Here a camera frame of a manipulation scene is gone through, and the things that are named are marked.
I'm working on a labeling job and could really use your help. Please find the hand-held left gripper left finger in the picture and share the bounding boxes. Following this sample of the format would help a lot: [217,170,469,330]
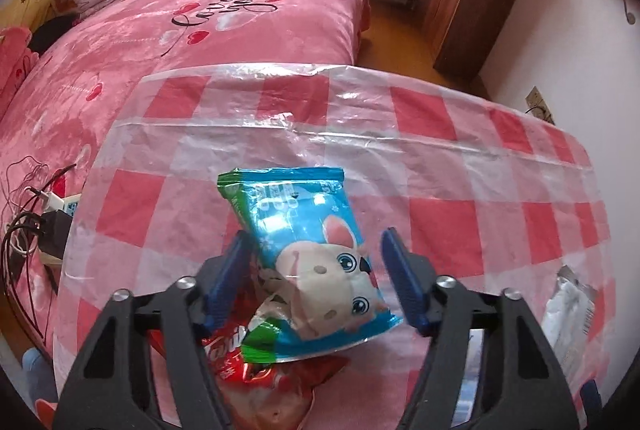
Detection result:
[57,230,256,430]

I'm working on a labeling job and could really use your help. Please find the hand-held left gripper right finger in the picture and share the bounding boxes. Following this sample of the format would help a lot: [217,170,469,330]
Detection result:
[381,227,586,430]

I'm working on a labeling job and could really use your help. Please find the blue green rabbit snack bag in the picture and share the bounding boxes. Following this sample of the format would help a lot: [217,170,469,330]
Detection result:
[216,166,403,363]

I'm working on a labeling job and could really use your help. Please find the red snack bag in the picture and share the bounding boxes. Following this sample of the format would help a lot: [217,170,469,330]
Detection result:
[150,322,351,430]

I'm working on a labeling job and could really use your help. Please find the pink checked tablecloth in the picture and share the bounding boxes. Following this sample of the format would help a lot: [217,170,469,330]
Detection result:
[50,62,617,430]

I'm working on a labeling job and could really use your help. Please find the clear plastic sheet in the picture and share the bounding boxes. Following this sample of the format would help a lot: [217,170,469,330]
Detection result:
[55,62,614,361]

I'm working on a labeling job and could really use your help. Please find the white snack wrapper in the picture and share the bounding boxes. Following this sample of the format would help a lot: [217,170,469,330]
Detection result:
[542,265,598,383]

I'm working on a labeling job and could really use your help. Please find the white blue power strip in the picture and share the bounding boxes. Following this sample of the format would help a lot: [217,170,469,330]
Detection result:
[36,192,83,267]

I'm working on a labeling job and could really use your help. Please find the black power adapter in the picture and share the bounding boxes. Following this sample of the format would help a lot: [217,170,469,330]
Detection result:
[41,210,73,256]

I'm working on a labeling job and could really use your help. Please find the person's blue jeans leg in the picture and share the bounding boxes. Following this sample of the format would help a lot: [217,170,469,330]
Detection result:
[21,347,59,404]

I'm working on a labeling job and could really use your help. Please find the orange slipper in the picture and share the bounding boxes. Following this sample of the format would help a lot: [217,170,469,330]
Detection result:
[34,397,59,427]

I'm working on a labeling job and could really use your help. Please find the pink heart print bed blanket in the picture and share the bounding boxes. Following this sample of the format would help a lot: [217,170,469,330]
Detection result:
[0,0,372,341]

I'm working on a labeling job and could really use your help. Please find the brown wooden cabinet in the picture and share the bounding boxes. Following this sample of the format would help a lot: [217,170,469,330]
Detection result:
[419,0,535,84]

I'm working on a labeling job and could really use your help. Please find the dark cloth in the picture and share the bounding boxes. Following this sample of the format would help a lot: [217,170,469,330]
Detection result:
[27,15,84,56]

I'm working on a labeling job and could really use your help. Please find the folded pink blanket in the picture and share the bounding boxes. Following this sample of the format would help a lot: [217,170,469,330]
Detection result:
[0,26,39,112]

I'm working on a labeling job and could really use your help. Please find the tangled cables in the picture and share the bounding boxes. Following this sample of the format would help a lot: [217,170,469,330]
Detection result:
[0,185,66,347]

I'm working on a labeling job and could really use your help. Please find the white cable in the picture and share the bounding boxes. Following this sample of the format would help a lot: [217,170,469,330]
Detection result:
[4,160,76,261]

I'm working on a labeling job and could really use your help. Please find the wall socket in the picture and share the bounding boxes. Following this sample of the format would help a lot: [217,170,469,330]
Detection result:
[525,86,556,125]

